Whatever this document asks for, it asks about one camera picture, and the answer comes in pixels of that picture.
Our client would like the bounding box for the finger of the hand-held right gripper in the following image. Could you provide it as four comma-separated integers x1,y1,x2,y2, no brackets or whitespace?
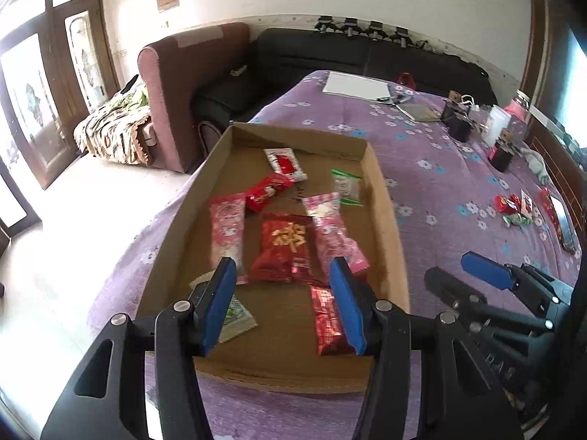
424,266,550,331
461,251,575,318

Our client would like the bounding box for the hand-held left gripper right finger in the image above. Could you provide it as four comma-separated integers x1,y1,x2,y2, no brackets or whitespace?
329,257,524,440

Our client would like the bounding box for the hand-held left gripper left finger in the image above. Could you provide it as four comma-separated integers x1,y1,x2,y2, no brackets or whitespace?
41,257,238,440

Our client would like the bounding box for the green and white snack packet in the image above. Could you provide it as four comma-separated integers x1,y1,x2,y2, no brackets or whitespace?
190,272,256,344

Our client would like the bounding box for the dark red gold-print packet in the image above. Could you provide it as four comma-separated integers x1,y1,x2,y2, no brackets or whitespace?
250,213,317,285
309,284,356,356

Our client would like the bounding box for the pink cartoon snack packet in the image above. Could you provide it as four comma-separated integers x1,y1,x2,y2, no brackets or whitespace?
303,191,370,280
209,192,249,285

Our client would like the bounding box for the clear green-edged snack packet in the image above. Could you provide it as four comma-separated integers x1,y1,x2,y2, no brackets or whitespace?
332,169,363,207

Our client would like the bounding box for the red doll-print snack packet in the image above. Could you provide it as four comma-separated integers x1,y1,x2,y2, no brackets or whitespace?
245,174,294,213

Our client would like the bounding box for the brown cardboard box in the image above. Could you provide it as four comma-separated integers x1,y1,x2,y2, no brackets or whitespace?
135,122,410,394

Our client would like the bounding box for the white and red snack packet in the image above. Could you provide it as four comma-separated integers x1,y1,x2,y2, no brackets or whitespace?
263,147,309,182

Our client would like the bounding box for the red foil packet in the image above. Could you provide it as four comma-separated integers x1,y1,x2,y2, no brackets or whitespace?
539,187,567,239

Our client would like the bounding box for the dark smartphone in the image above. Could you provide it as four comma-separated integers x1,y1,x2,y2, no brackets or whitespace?
548,194,576,253

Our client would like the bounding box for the black cylinder with wooden top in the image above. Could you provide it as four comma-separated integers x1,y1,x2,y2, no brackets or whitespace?
488,129,517,172
442,92,473,143

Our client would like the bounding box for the white cloth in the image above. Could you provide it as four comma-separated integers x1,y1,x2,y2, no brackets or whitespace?
525,149,551,184

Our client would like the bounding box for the brown wooden headboard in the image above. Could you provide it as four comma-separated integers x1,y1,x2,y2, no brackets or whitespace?
518,89,587,267

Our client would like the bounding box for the white cup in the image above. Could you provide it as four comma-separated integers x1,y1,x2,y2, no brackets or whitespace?
486,105,512,147

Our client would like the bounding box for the pink thermos bottle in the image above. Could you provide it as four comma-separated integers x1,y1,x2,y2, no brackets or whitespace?
504,91,533,140

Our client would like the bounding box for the patterned blanket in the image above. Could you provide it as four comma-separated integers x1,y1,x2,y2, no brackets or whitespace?
73,87,152,166

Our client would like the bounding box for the white paper sheet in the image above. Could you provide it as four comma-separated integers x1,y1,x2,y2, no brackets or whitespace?
323,72,390,100

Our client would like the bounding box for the brown armchair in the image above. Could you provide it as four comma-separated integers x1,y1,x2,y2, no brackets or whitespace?
138,22,251,172

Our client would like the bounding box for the black sofa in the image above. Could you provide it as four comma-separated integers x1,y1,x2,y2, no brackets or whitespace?
193,27,498,133

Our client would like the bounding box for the wooden glass door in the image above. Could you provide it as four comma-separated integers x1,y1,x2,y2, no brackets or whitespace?
0,0,120,191

